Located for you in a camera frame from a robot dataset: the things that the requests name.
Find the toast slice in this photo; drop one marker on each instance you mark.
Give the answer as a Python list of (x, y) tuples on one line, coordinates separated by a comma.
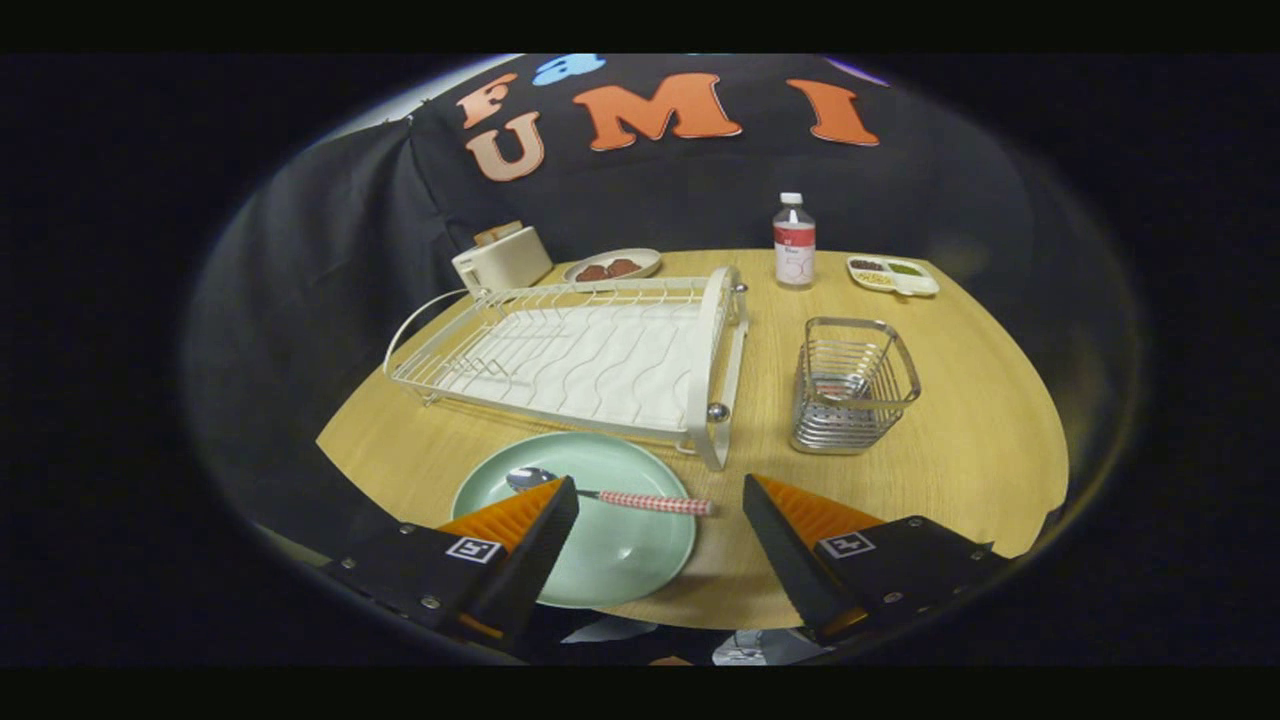
[(487, 238), (510, 230)]

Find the pile of green beans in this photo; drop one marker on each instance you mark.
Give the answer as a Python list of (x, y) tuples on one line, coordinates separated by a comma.
[(905, 268)]

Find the beige plate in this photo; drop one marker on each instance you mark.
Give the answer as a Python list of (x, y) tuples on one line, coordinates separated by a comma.
[(650, 262)]

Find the green plate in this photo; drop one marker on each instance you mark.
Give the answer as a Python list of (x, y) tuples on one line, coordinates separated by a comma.
[(620, 560)]

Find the pile of yellow beans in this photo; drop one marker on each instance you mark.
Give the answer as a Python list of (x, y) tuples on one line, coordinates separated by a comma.
[(873, 279)]

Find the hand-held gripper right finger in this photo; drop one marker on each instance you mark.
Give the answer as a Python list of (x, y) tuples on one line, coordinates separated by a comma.
[(790, 560)]

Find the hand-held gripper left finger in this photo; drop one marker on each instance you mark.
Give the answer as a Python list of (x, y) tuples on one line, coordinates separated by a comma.
[(530, 560)]

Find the white toaster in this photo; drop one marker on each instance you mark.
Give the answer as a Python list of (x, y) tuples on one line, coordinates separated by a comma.
[(505, 268)]

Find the clear bottle with red label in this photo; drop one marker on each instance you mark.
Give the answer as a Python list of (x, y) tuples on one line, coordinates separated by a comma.
[(794, 255)]

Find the white divided tray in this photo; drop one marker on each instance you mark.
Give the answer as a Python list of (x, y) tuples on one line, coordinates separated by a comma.
[(920, 284)]

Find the red meat piece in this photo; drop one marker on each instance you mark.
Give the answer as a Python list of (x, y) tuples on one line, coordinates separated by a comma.
[(624, 267), (592, 273)]

